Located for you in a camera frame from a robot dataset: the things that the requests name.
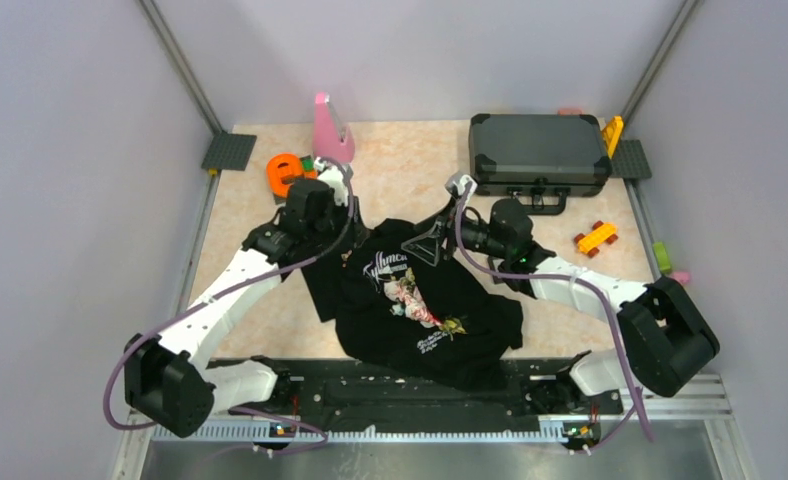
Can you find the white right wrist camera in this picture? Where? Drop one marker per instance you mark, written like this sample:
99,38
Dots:
461,185

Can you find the dark grey baseplate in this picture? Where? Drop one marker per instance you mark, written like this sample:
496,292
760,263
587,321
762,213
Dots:
629,161
229,151

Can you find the pink toy block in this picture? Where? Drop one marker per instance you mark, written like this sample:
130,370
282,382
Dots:
682,277

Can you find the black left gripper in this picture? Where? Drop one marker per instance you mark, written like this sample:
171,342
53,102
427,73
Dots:
354,230

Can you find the dark grey baseplate right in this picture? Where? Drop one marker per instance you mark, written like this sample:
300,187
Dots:
629,161

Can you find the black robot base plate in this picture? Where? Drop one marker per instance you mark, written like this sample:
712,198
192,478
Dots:
339,395

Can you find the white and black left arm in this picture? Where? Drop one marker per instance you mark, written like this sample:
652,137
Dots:
167,372

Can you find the black printed t-shirt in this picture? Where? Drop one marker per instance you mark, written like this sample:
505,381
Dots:
393,310

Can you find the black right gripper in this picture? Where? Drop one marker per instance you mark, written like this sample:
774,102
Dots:
428,245

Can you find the green toy block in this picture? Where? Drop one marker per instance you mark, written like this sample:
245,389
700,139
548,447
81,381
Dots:
662,258

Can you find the pink wedge stand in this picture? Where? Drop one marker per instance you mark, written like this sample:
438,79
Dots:
332,138

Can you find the black hard carrying case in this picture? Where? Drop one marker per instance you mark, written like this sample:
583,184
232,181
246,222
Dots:
546,158

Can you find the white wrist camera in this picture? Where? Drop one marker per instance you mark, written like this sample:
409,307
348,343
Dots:
338,178
461,185

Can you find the yellow toy piece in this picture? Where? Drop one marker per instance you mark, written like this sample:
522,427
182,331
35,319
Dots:
611,134

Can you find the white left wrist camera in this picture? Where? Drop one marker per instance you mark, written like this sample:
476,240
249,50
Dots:
338,178

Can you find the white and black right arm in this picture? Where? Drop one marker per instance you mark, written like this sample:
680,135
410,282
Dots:
661,338

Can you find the dark grey baseplate left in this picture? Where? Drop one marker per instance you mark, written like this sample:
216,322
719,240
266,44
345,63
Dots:
229,151

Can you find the orange toy car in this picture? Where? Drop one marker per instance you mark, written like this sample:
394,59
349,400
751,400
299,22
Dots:
601,233

